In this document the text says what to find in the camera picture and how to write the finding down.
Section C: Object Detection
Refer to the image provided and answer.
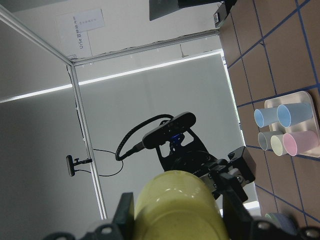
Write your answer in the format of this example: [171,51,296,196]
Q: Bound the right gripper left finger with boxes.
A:
[44,191,136,240]

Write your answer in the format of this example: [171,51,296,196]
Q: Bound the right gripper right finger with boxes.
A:
[218,173,320,240]

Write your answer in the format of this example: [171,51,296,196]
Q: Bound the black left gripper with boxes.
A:
[156,129,256,202]

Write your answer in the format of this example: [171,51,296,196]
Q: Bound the yellow plastic cup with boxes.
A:
[132,170,229,240]

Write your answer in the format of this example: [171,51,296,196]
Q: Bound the grey plastic cup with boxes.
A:
[257,131,281,151]

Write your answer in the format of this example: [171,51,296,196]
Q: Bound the cream plastic cup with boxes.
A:
[270,134,287,156]

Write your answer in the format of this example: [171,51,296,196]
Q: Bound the blue plastic cup far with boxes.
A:
[253,107,279,128]

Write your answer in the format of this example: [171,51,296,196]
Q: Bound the blue plastic cup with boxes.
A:
[253,107,279,128]
[277,102,313,128]

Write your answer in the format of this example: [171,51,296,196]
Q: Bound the pink plastic cup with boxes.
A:
[282,130,320,156]

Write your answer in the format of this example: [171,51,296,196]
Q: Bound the blue plastic cup near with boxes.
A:
[277,102,313,128]

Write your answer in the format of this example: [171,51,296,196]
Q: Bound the green bowl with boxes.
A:
[265,212,275,222]

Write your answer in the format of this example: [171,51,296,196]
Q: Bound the blue bowl underneath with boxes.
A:
[269,213,297,235]

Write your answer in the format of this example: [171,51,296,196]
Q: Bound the cream plastic tray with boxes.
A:
[254,91,320,158]

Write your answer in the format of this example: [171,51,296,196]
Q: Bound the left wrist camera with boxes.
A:
[142,112,196,150]

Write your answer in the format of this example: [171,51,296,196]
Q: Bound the black side camera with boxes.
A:
[66,155,93,177]

